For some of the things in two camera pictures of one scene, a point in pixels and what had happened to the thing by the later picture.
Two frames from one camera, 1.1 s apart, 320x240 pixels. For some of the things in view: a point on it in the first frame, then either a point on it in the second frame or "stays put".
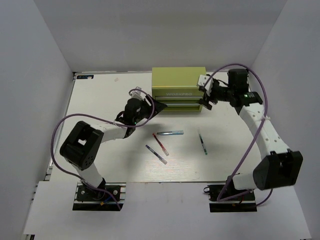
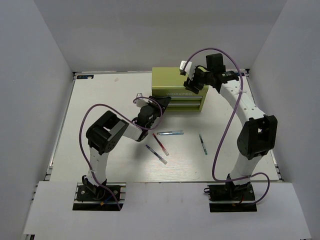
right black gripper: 205,102 → 190,85
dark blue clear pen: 159,158 stays put
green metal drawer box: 177,88 stays put
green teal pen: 203,144 stays put
